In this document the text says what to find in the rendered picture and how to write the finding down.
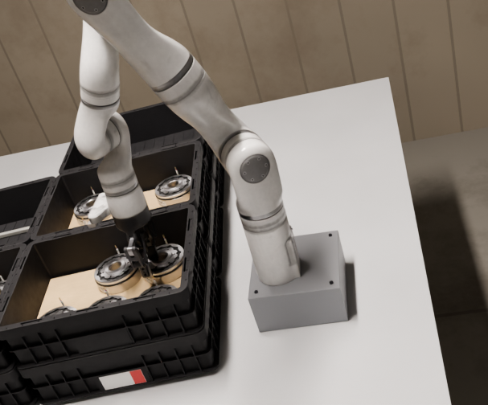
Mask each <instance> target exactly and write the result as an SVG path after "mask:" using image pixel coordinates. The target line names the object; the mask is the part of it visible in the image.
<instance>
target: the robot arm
mask: <svg viewBox="0 0 488 405"><path fill-rule="evenodd" d="M66 1H67V2H68V4H69V6H70V7H71V8H72V9H73V10H74V11H75V12H76V13H77V14H78V15H79V16H80V17H81V18H82V19H83V38H82V47H81V55H80V99H81V102H80V107H79V110H78V113H77V118H76V124H75V128H74V140H75V143H76V147H77V149H78V150H79V152H80V153H81V154H82V155H83V156H84V157H86V158H88V159H91V160H97V159H100V158H102V157H105V158H104V159H103V161H102V162H101V164H100V165H99V166H98V169H97V175H98V178H99V180H100V184H101V186H102V188H103V191H104V193H101V194H99V196H98V198H97V199H96V201H95V203H94V205H93V207H92V209H91V210H90V212H89V214H88V219H89V221H90V223H91V224H97V223H100V222H101V221H102V220H104V219H105V218H106V217H108V216H109V215H112V217H113V220H114V223H115V224H116V227H117V229H119V230H121V231H123V232H125V233H126V238H127V241H128V242H129V245H128V247H124V253H125V255H126V257H127V258H128V260H129V262H130V264H131V266H132V268H139V269H140V272H141V275H142V277H143V278H144V279H147V278H152V275H153V273H152V270H151V268H150V264H149V262H148V259H147V256H148V258H149V260H150V261H151V260H158V258H159V255H158V251H157V249H156V247H155V239H154V237H156V235H157V234H156V231H155V228H154V222H153V219H152V216H151V213H150V209H149V207H148V204H147V202H146V198H145V195H144V193H143V191H142V188H141V187H140V185H139V183H138V181H137V177H136V174H135V172H134V169H133V166H132V154H131V143H130V135H129V128H128V125H127V124H126V122H125V120H124V118H123V117H122V116H121V115H120V114H119V113H117V112H116V111H117V109H118V107H119V104H120V64H119V53H120V54H121V56H122V57H123V58H124V59H125V60H126V61H127V63H128V64H129V65H130V66H131V67H132V68H133V69H134V70H135V71H136V72H137V73H138V75H139V76H140V77H141V78H142V79H143V80H144V81H145V82H146V83H147V84H148V85H149V86H150V88H151V89H152V90H153V91H154V93H155V94H156V95H157V96H158V97H159V98H160V99H161V100H162V102H163V103H164V104H165V105H166V106H167V107H168V108H169V109H171V110H172V111H173V112H174V113H175V114H176V115H178V116H179V117H180V118H182V119H183V120H184V121H185V122H186V123H188V124H189V125H191V126H192V127H194V128H195V129H196V130H197V131H198V132H199V133H200V134H201V135H202V137H203V138H204V140H205V141H206V142H207V143H208V144H209V146H210V147H211V149H212V150H213V152H214V153H215V155H216V157H217V158H218V159H219V161H220V163H221V165H222V166H223V168H224V169H225V170H226V171H227V173H228V174H229V176H230V178H231V180H232V184H233V187H234V190H235V192H236V207H237V210H238V213H239V216H240V220H241V222H242V226H243V229H244V234H245V236H246V239H247V241H248V246H249V249H250V252H251V255H252V259H253V263H254V265H255V268H256V273H257V275H258V278H259V280H260V281H261V282H262V283H263V284H266V285H271V286H278V285H283V284H287V283H289V282H290V281H292V280H293V279H295V278H298V277H301V266H300V259H301V258H300V257H299V255H298V251H297V245H296V242H295V238H294V236H293V228H292V227H291V225H289V221H288V218H287V214H286V211H285V206H284V203H283V199H282V193H283V189H282V185H281V178H280V174H279V170H278V167H277V161H276V158H275V156H274V154H273V151H272V150H271V149H270V148H269V147H268V146H267V144H266V143H265V142H264V141H263V140H262V139H261V138H260V137H259V136H258V135H257V134H256V133H255V132H253V131H252V130H251V129H250V128H249V127H248V126H247V125H246V124H245V123H244V122H243V121H242V120H241V119H240V118H239V117H237V116H236V115H235V114H234V113H233V112H232V111H231V109H230V108H229V107H228V106H227V105H226V104H225V102H224V101H223V98H222V97H221V95H220V94H219V91H218V89H217V88H216V86H215V85H214V83H213V81H212V80H211V78H210V77H209V75H208V74H207V73H206V72H205V70H204V69H203V68H202V66H201V65H200V64H199V63H198V61H197V60H196V59H195V57H194V56H193V55H192V54H191V53H190V52H189V51H188V50H187V49H186V48H185V47H184V46H183V45H181V44H180V43H178V42H176V41H175V40H173V39H172V38H170V37H168V36H166V35H164V34H162V33H160V32H158V31H156V30H155V29H154V28H153V27H151V26H150V25H149V24H148V23H147V22H146V21H145V20H144V19H143V18H142V16H141V15H140V14H139V13H138V12H137V11H136V10H135V8H134V7H133V5H132V4H131V3H130V1H129V0H66ZM150 228H151V230H150ZM142 247H143V249H140V250H139V248H142ZM146 253H147V254H146ZM141 254H142V255H143V259H142V257H141Z"/></svg>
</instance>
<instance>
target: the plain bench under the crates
mask: <svg viewBox="0 0 488 405"><path fill-rule="evenodd" d="M231 111H232V112H233V113H234V114H235V115H236V116H237V117H239V118H240V119H241V120H242V121H243V122H244V123H245V124H246V125H247V126H248V127H249V128H250V129H251V130H252V131H253V132H255V133H256V134H257V135H258V136H259V137H260V138H261V139H262V140H263V141H264V142H265V143H266V144H267V146H268V147H269V148H270V149H271V150H272V151H273V154H274V156H275V158H276V161H277V167H278V170H279V174H280V178H281V185H282V189H283V193H282V199H283V203H284V206H285V211H286V214H287V218H288V221H289V225H291V227H292V228H293V236H297V235H308V234H313V233H319V232H325V231H337V230H338V233H339V237H340V240H341V245H342V250H343V254H344V257H345V261H346V271H347V305H348V321H341V322H335V323H328V324H321V325H310V326H303V327H297V328H291V329H279V330H272V331H266V332H259V330H258V327H257V324H256V321H255V318H254V316H253V313H252V310H251V307H250V304H249V302H248V290H249V284H250V277H251V271H252V255H251V252H250V249H249V246H248V241H247V239H246V236H245V234H244V229H243V226H242V222H241V220H240V216H239V213H238V210H237V207H236V192H235V190H234V187H233V184H232V180H231V178H230V176H229V174H228V173H227V171H226V170H224V197H223V205H222V206H221V207H220V208H223V255H222V272H221V274H220V275H219V276H217V277H219V278H220V279H221V281H222V284H221V314H220V344H219V366H218V368H217V369H216V370H213V371H212V372H207V373H203V374H196V375H192V376H187V377H183V378H176V379H171V380H167V381H163V382H156V383H151V384H147V385H143V386H139V387H131V388H127V389H123V390H119V391H111V392H107V393H103V394H98V395H91V396H87V397H83V398H78V399H71V400H67V401H63V402H58V403H51V404H47V405H451V400H450V396H449V388H448V384H447V379H446V375H445V368H444V363H443V358H442V354H441V347H440V342H439V337H438V333H437V326H436V321H435V317H434V312H433V304H432V300H431V296H430V291H429V283H428V279H427V275H426V271H425V266H424V258H423V254H422V250H421V245H420V237H419V233H418V229H417V224H416V216H415V212H414V207H413V203H412V196H411V191H410V186H409V182H408V175H407V170H406V165H405V161H404V154H403V149H402V145H401V140H400V133H399V128H398V124H397V119H396V112H395V107H394V103H393V99H392V90H391V86H390V82H389V78H388V77H386V78H382V79H377V80H370V81H366V82H362V83H358V84H351V85H347V86H342V87H338V88H331V89H327V90H323V91H319V92H311V93H307V94H303V95H299V96H292V97H288V98H284V99H279V100H272V101H268V102H264V103H260V104H253V105H249V106H244V107H240V108H234V109H231ZM70 143H71V142H68V143H64V144H60V145H53V146H48V147H44V148H41V149H33V150H29V151H25V152H21V153H13V154H10V155H6V156H1V157H0V189H2V188H5V187H8V186H14V185H18V184H21V183H24V182H30V181H34V180H37V179H41V178H46V177H51V176H54V177H57V176H58V175H59V168H60V166H61V164H62V162H63V159H64V156H65V154H66V152H67V150H68V147H69V145H70Z"/></svg>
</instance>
